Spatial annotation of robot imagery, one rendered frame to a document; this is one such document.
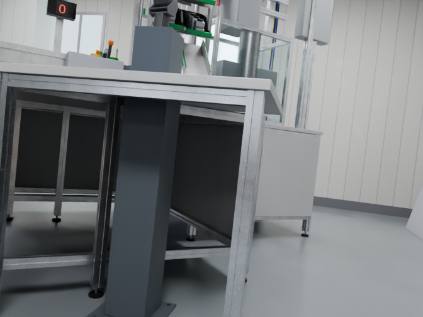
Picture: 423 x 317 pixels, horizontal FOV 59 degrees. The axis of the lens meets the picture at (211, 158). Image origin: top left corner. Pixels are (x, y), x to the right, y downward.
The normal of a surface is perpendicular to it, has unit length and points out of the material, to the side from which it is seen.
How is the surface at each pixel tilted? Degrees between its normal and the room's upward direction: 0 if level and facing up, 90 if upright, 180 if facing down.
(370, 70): 90
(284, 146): 90
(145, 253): 90
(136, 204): 90
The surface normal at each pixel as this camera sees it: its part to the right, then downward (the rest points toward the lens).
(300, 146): 0.48, 0.09
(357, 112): -0.22, 0.02
